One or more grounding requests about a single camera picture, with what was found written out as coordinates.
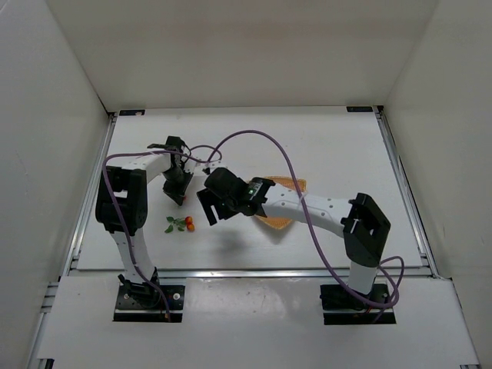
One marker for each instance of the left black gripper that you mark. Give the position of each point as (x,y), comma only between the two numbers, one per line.
(177,188)

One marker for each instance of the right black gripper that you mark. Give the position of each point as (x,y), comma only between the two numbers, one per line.
(212,203)

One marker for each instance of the cherry sprig with green leaves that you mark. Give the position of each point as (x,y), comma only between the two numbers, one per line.
(180,224)

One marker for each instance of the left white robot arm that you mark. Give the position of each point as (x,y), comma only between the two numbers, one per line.
(122,201)

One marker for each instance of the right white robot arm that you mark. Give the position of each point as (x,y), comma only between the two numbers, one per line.
(360,222)

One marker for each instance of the woven orange fruit basket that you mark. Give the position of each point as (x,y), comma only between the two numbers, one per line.
(281,223)

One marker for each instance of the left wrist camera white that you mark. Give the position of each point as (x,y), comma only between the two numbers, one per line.
(193,167)

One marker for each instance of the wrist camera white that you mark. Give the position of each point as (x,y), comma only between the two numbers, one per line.
(213,165)
(193,167)

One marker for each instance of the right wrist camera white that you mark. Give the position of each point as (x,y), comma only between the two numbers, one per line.
(213,165)

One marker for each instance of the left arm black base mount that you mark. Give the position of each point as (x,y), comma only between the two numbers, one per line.
(129,309)

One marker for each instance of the aluminium frame rail left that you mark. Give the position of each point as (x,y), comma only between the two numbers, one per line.
(72,250)

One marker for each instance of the aluminium frame rail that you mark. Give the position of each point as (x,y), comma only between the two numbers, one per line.
(72,250)
(410,272)
(410,205)

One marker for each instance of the aluminium frame rail front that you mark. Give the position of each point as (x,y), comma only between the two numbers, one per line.
(410,272)

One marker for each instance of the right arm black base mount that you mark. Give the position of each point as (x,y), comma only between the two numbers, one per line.
(340,308)

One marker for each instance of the aluminium frame rail right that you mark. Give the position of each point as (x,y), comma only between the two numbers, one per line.
(410,205)

